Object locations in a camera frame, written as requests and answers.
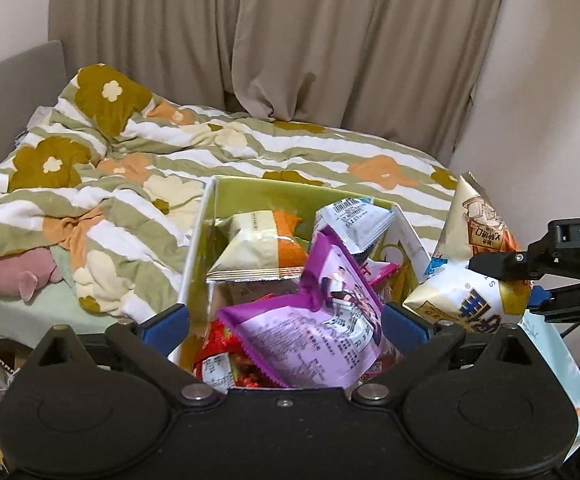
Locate white blue barcode snack bag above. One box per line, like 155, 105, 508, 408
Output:
312, 197, 396, 256

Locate pink white snack bag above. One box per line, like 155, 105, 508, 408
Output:
360, 259, 400, 286

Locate beige curtain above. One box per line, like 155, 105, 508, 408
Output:
49, 0, 502, 162

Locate cream blue-lettered snack bag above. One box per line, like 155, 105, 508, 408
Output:
402, 170, 534, 336

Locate floral striped duvet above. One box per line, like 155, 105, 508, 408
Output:
0, 64, 457, 315

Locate green cardboard box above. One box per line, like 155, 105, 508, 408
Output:
170, 176, 435, 372

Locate grey upholstered headboard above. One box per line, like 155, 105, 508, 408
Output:
0, 40, 68, 162

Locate purple snack bag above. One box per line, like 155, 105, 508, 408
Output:
218, 226, 396, 389

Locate yellow orange snack bag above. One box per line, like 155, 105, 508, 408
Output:
206, 209, 308, 282

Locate pink plush toy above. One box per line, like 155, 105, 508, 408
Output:
0, 247, 63, 302

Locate red snack bag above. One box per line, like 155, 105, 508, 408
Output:
192, 320, 276, 393

